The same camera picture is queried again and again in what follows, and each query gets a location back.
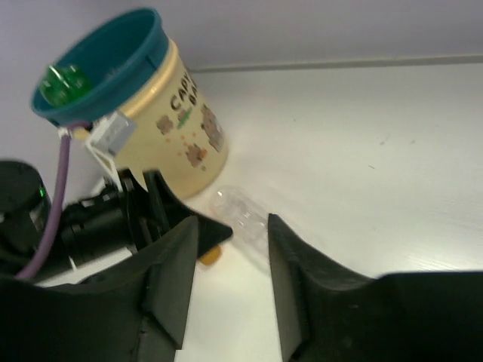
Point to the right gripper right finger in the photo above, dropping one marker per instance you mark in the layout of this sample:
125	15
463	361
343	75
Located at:
327	312

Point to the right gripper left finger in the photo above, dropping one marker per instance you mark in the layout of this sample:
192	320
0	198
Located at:
135	310

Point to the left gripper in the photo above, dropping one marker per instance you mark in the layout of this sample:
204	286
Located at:
148	214

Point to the clear crushed plastic bottle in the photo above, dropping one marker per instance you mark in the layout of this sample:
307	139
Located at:
248	220

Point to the green plastic soda bottle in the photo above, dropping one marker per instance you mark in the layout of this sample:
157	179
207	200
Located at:
61	86

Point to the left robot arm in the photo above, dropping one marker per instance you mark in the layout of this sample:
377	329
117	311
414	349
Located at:
88	229

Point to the teal and cream bin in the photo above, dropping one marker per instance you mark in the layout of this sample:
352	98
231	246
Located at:
136	69

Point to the small orange juice bottle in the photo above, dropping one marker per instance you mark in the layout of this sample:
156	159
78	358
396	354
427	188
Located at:
211	256

